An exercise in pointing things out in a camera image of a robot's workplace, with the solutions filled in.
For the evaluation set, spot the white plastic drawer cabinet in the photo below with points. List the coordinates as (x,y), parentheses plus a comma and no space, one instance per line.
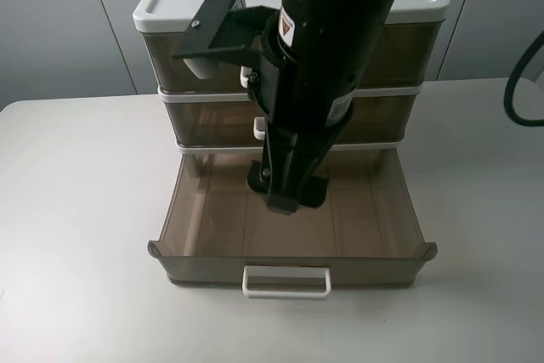
(168,16)

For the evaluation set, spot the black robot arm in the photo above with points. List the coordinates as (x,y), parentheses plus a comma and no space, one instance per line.
(347,19)

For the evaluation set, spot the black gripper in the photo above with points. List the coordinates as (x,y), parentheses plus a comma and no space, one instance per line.
(304,87)

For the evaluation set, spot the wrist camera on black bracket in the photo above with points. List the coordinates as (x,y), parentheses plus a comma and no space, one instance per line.
(220,32)

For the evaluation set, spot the smoky transparent drawer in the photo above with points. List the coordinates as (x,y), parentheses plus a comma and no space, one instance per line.
(226,120)
(399,59)
(218,232)

